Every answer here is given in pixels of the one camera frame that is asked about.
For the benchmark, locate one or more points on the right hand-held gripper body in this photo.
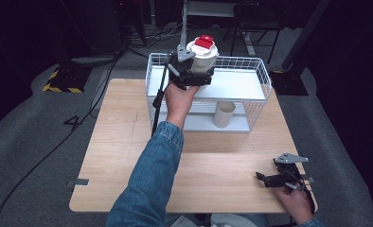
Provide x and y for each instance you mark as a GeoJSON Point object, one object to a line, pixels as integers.
{"type": "Point", "coordinates": [287, 178]}

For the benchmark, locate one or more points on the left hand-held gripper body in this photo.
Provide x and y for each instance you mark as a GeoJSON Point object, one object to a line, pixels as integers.
{"type": "Point", "coordinates": [181, 67]}

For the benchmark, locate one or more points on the white cup with red lid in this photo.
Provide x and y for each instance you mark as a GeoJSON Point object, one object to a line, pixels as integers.
{"type": "Point", "coordinates": [205, 56]}

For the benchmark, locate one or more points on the white paper cup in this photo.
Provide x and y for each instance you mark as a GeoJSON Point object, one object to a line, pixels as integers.
{"type": "Point", "coordinates": [223, 115]}

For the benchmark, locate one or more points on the person's right hand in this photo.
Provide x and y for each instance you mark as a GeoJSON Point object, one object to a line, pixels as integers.
{"type": "Point", "coordinates": [298, 205]}

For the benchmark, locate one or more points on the person's left hand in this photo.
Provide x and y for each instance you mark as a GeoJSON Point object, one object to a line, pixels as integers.
{"type": "Point", "coordinates": [178, 102]}

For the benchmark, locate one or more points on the white metal stand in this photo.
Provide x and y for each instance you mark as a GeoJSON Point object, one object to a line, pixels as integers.
{"type": "Point", "coordinates": [183, 31]}

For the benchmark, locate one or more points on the person's lap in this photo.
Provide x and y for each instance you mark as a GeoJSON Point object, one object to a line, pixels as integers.
{"type": "Point", "coordinates": [232, 220]}

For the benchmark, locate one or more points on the black square stand base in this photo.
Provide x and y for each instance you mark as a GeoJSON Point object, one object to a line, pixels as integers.
{"type": "Point", "coordinates": [290, 83]}

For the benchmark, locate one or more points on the black slanted pole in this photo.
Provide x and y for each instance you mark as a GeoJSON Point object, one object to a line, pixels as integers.
{"type": "Point", "coordinates": [304, 34]}

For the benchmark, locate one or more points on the yellow black striped base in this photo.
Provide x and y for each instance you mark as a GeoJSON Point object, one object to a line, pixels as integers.
{"type": "Point", "coordinates": [66, 80]}

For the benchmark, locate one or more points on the grey metal table bracket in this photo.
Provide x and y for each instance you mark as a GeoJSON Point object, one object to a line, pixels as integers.
{"type": "Point", "coordinates": [310, 179]}
{"type": "Point", "coordinates": [80, 182]}

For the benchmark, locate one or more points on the black metal chair frame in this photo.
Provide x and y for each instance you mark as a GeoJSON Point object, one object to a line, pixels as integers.
{"type": "Point", "coordinates": [257, 23]}

